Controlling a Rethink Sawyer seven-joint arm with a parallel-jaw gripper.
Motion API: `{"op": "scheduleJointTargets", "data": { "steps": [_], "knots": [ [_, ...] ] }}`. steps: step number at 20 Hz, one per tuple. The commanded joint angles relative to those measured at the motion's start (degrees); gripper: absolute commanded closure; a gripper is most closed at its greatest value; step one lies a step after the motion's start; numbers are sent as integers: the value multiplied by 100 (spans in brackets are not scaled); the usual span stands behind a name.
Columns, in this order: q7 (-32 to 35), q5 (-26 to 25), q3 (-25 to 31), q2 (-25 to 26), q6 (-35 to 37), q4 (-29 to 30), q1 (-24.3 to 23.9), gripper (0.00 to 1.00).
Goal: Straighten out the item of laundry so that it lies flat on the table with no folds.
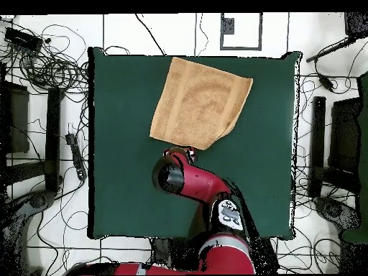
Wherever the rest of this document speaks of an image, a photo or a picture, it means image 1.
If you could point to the yellow-orange terry towel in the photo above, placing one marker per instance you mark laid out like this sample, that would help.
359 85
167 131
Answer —
198 103

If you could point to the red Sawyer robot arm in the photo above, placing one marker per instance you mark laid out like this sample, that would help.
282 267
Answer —
201 184

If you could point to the dark flat panel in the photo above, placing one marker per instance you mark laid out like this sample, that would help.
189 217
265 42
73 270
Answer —
343 135
17 120

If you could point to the dark green tablecloth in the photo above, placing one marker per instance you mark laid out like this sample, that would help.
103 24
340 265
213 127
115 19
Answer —
129 187

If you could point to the black power strip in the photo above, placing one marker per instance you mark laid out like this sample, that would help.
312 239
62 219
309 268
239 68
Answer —
77 156

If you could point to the black stand leg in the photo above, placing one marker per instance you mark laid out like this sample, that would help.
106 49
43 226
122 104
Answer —
317 138
52 138

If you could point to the grey chair base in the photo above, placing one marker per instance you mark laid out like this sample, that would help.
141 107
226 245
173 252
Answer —
37 201
336 212

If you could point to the black power adapter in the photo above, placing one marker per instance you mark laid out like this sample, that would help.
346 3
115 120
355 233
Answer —
326 82

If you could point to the dark green fabric object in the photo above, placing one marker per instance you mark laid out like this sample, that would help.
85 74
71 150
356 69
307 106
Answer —
363 143

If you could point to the black tripod rod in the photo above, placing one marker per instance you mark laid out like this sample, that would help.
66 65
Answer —
330 49

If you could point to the black electronics box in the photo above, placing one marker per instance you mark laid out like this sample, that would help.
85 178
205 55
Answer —
23 38

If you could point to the black speckled box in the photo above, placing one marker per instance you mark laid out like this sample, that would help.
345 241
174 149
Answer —
356 24

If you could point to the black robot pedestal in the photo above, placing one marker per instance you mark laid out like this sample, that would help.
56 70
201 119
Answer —
161 250

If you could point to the grey rectangular frame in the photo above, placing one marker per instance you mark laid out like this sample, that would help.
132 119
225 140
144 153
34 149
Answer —
228 26

